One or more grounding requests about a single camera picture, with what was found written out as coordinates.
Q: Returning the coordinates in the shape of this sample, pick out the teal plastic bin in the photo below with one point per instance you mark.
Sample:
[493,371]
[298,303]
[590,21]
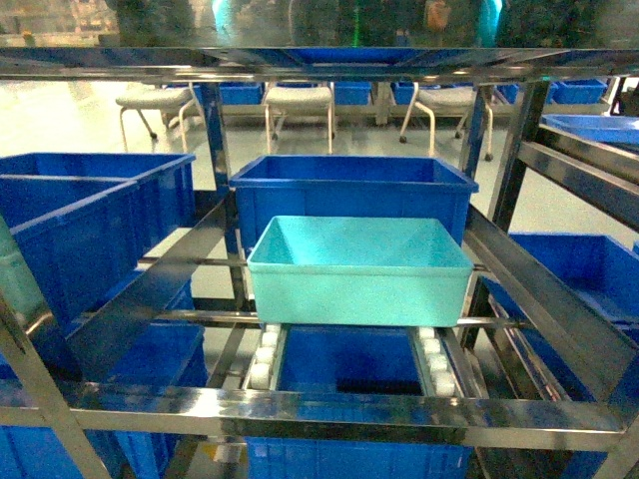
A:
[359,271]

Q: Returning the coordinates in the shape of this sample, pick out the blue bin left shelf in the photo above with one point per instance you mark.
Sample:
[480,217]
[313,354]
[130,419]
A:
[157,188]

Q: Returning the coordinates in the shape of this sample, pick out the blue bin shelf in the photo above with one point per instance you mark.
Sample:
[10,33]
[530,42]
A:
[157,188]
[594,350]

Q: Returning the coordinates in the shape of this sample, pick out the blue bin right shelf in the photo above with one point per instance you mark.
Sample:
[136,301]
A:
[594,350]

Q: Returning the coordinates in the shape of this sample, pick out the blue bin behind teal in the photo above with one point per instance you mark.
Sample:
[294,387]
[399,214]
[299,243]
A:
[350,186]

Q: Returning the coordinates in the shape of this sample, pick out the blue bin bottom centre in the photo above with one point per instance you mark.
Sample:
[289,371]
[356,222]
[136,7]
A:
[351,364]

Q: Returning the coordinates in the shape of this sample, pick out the white chair centre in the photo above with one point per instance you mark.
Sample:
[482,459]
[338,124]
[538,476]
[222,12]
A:
[285,99]

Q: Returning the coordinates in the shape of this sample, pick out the white chair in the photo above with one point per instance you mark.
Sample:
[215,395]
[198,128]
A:
[430,101]
[180,99]
[285,99]

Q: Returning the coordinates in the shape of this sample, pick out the white roller track left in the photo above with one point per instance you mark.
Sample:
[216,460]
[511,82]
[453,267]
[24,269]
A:
[267,362]

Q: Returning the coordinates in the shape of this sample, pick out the white roller track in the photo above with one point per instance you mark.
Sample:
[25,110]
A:
[434,367]
[267,362]

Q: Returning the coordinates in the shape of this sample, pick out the white roller track right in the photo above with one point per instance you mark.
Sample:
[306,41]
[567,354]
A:
[434,367]

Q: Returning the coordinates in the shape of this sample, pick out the white chair right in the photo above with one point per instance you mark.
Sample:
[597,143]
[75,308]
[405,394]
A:
[430,101]

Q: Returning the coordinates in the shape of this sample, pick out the white chair left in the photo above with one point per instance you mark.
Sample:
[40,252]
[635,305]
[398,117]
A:
[180,99]

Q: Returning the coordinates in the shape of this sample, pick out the blue bin front left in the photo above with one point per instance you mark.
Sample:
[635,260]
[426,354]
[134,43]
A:
[76,255]

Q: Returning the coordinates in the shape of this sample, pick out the blue bin far right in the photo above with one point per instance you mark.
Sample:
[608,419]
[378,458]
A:
[598,128]

